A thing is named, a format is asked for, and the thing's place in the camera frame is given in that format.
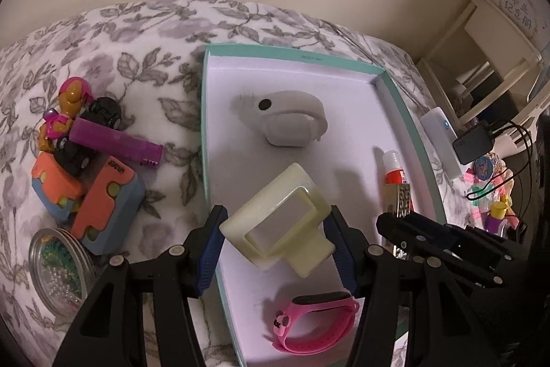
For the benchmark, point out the teal cardboard box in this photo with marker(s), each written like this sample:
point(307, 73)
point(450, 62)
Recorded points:
point(240, 92)

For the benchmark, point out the glass jar with metal lid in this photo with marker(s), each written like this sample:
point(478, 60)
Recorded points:
point(56, 272)

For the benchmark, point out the gold patterned lighter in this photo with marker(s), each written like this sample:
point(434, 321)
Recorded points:
point(397, 199)

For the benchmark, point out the pink smartwatch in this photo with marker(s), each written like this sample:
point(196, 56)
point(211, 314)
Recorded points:
point(326, 328)

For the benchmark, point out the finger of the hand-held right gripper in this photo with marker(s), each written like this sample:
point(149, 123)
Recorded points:
point(481, 240)
point(429, 231)

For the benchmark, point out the pink helmet toy figure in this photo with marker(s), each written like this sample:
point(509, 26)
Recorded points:
point(73, 96)

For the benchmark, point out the white smartwatch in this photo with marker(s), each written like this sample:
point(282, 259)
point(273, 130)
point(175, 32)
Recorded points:
point(288, 126)

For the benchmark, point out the black toy car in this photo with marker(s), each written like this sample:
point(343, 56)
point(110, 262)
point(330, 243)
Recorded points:
point(101, 111)

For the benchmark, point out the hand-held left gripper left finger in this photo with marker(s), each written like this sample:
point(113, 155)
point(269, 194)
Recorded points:
point(210, 246)

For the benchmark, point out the cream plastic holder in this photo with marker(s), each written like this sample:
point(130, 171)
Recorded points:
point(296, 178)

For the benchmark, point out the white power strip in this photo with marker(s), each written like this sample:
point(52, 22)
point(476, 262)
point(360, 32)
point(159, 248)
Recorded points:
point(438, 130)

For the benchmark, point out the colourful round tin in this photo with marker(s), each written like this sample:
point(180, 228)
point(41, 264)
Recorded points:
point(485, 167)

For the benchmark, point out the black power adapter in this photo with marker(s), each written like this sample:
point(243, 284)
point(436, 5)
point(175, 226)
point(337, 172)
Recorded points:
point(472, 143)

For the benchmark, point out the red glue bottle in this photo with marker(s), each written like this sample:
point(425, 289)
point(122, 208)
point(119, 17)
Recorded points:
point(393, 175)

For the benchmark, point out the yellow and purple toy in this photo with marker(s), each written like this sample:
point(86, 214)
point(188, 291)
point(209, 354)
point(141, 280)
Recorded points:
point(498, 216)

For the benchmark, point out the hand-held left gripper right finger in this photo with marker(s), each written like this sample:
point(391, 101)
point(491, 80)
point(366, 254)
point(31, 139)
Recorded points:
point(343, 251)

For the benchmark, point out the cream wooden shelf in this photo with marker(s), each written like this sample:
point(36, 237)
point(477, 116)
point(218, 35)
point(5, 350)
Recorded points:
point(485, 27)

